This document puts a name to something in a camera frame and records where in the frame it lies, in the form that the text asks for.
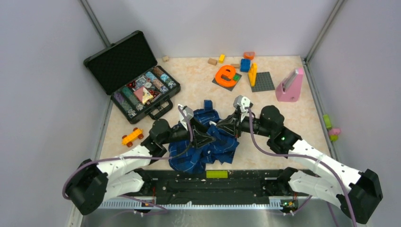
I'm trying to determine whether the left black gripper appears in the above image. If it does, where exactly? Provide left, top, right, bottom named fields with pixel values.
left=161, top=117, right=216, bottom=148

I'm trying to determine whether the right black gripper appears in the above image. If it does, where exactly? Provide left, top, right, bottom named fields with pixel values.
left=217, top=108, right=272, bottom=138

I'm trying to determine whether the blue plaid shirt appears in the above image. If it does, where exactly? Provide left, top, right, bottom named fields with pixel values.
left=168, top=100, right=239, bottom=174

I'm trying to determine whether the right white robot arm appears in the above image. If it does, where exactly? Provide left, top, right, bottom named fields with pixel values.
left=217, top=105, right=383, bottom=225

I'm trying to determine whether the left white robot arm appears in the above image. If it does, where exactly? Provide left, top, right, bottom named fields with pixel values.
left=62, top=119, right=217, bottom=215

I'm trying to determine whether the lime green brick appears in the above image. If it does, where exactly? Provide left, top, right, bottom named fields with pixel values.
left=206, top=170, right=228, bottom=179

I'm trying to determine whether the orange letter e toy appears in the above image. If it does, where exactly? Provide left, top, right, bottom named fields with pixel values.
left=215, top=65, right=236, bottom=87

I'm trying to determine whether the dark small baseplate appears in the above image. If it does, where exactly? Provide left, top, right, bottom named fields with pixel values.
left=212, top=73, right=243, bottom=92

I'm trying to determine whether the grey lego baseplate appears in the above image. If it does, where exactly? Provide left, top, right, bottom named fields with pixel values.
left=251, top=72, right=275, bottom=93

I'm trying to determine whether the yellow toy piece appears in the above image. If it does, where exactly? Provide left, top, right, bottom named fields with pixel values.
left=248, top=63, right=258, bottom=87

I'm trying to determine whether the blue lego brick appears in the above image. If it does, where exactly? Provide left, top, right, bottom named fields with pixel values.
left=240, top=59, right=251, bottom=72

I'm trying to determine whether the small yellow block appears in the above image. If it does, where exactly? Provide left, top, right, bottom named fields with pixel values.
left=218, top=54, right=225, bottom=63

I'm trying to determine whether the wooden block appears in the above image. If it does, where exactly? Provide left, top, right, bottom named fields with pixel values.
left=207, top=58, right=218, bottom=66

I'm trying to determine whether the pink wedge stand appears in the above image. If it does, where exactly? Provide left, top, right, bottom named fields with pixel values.
left=275, top=68, right=305, bottom=102

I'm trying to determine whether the orange cup toy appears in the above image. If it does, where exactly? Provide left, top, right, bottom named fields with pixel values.
left=243, top=52, right=255, bottom=60

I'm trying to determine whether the orange toy car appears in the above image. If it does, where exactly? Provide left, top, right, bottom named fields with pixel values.
left=122, top=128, right=144, bottom=148

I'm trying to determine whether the black poker chip case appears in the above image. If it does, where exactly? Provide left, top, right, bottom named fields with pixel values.
left=83, top=30, right=181, bottom=124

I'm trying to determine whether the green pink toy outside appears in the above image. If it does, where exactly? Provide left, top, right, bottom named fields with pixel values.
left=323, top=114, right=341, bottom=142

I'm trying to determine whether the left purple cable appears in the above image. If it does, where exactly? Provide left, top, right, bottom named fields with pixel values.
left=62, top=105, right=194, bottom=217

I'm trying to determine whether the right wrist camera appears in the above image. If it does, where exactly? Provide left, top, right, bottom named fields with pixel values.
left=233, top=95, right=253, bottom=114

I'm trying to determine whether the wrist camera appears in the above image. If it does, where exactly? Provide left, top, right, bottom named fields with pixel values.
left=233, top=95, right=253, bottom=114
left=178, top=104, right=194, bottom=125

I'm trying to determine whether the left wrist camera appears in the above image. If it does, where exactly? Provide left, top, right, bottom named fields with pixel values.
left=178, top=104, right=194, bottom=125

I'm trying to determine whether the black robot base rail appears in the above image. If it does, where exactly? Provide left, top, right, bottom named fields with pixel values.
left=103, top=169, right=317, bottom=210

